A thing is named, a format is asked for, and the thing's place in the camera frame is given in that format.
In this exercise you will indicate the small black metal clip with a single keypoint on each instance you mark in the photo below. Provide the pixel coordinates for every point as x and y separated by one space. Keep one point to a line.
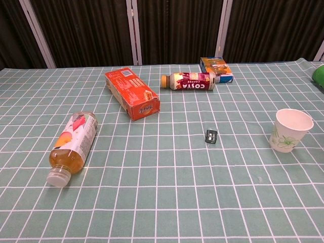
211 137

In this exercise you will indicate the blue orange snack box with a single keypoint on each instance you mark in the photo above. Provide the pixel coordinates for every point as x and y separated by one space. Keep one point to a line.
216 68

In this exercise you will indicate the green round object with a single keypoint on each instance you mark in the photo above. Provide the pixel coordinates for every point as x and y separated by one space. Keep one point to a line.
319 76

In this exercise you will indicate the green grid-patterned tablecloth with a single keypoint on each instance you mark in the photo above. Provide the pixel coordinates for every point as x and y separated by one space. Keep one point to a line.
162 177

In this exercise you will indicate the white paper cup green flowers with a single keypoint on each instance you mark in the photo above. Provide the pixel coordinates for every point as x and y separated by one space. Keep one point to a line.
291 126

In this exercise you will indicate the Costa coffee bottle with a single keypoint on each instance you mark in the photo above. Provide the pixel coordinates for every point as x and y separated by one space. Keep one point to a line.
192 81

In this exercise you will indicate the orange juice bottle white cap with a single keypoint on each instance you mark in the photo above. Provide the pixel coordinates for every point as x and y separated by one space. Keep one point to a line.
73 141

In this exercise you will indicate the orange red cardboard box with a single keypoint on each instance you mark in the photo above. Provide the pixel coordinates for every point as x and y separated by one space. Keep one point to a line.
131 93

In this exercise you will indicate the white partition frame post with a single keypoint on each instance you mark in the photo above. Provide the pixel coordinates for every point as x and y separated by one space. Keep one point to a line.
320 51
222 27
133 30
38 33

